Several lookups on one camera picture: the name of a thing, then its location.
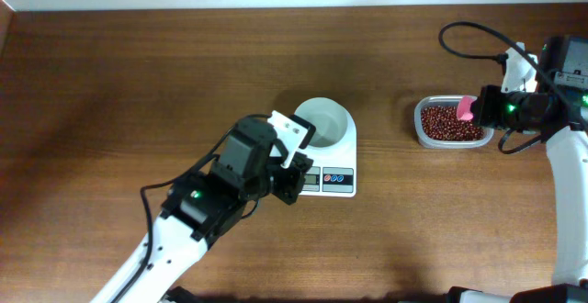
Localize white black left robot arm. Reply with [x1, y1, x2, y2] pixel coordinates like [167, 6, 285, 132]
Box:
[94, 111, 316, 302]

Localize white digital kitchen scale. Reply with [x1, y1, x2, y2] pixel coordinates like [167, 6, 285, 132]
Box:
[300, 117, 357, 198]

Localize white plastic bowl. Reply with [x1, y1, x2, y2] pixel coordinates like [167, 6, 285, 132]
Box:
[295, 97, 354, 148]

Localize red adzuki beans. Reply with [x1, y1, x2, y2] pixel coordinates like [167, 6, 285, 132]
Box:
[420, 106, 484, 141]

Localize pink measuring scoop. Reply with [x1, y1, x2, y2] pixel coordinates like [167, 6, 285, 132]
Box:
[456, 95, 477, 121]

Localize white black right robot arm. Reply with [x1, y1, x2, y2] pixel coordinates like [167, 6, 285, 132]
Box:
[457, 36, 587, 302]

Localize clear plastic bean container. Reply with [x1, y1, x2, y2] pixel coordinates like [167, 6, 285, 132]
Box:
[414, 95, 493, 149]

